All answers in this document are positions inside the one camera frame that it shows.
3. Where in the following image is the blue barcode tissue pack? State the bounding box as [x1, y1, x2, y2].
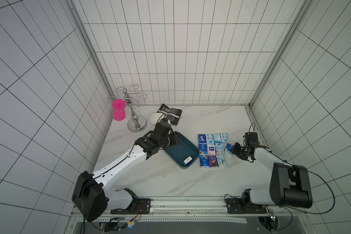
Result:
[224, 143, 234, 155]

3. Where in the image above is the light blue striped tissue pack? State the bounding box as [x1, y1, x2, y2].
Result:
[216, 155, 227, 167]

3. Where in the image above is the light blue figures tissue pack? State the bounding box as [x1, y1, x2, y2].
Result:
[215, 142, 224, 155]

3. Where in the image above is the light blue cartoon tissue pack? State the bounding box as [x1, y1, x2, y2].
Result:
[213, 133, 222, 143]

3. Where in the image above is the pink white Tempo tissue pack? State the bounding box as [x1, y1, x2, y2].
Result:
[207, 144, 216, 155]

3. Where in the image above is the white Vinda tissue pack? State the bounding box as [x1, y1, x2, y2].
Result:
[183, 157, 193, 166]

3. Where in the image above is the light blue Vinda tissue pack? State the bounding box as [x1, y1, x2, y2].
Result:
[206, 134, 215, 144]

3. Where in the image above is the dark blue Tempo tissue pack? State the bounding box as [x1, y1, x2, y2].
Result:
[198, 134, 207, 144]

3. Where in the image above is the blue orange Vinda tissue pack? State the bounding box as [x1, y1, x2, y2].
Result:
[199, 144, 208, 155]

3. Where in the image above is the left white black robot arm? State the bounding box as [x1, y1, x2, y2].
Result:
[72, 121, 181, 222]

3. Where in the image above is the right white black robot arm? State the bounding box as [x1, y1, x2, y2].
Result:
[225, 132, 313, 214]

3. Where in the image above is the teal plastic storage box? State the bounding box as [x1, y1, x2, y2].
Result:
[164, 132, 199, 169]

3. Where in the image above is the white ceramic bowl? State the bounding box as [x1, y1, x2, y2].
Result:
[150, 113, 164, 125]

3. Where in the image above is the black snack packet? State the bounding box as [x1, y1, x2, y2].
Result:
[158, 104, 182, 125]

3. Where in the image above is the chrome cup holder stand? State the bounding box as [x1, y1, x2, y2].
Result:
[109, 84, 147, 133]

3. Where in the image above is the pink plastic cup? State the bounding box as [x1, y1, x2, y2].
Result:
[112, 99, 126, 121]

